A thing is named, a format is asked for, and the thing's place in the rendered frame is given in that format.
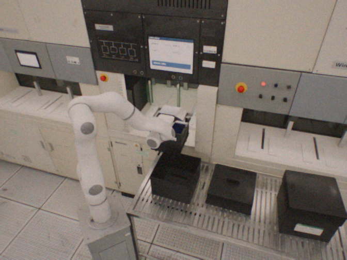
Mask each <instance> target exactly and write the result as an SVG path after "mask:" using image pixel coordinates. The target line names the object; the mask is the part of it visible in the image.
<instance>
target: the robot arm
mask: <svg viewBox="0 0 347 260"><path fill-rule="evenodd" d="M67 110H68V114H69V117H70V120H71V122H72V125H73V130H74V145H75V148H76V153H77V158H78V164H77V167H76V171H77V175H78V179H79V181H80V184H81V187H82V190H83V193H84V195H85V198H86V201H87V204H88V207H89V212H88V214H87V223H88V225H89V226H90V227H91V228H93V229H95V230H103V229H106V228H108V227H110V226H111V225H112V224H113V223H114V222H115V221H116V219H117V216H118V211H117V209H116V207H115V206H114V205H112V204H110V203H109V201H108V197H107V193H106V189H105V179H104V175H103V172H102V168H101V166H100V162H99V158H98V153H97V145H96V135H97V132H98V128H97V122H96V119H95V117H94V115H93V112H101V113H111V112H112V113H114V114H116V115H117V116H119V117H120V118H121V119H122V120H123V121H125V122H126V123H128V124H129V125H130V126H131V127H133V128H135V129H136V130H139V131H151V132H150V133H149V135H148V137H147V138H146V145H147V146H148V147H150V148H153V149H156V148H158V147H159V146H160V144H161V143H162V142H163V141H166V140H171V139H173V138H174V137H175V131H174V129H173V128H172V126H173V124H174V122H175V121H177V120H178V118H177V117H175V116H173V115H171V116H169V115H167V114H161V115H157V118H156V117H151V116H145V115H144V114H143V113H141V112H140V111H139V110H138V109H137V108H136V107H135V106H133V105H132V104H131V103H130V102H129V101H128V100H127V99H125V98H124V97H123V96H122V95H121V94H119V93H117V92H115V91H108V92H106V93H103V94H99V95H94V96H79V97H76V98H74V99H72V100H71V102H70V103H69V104H68V107H67Z"/></svg>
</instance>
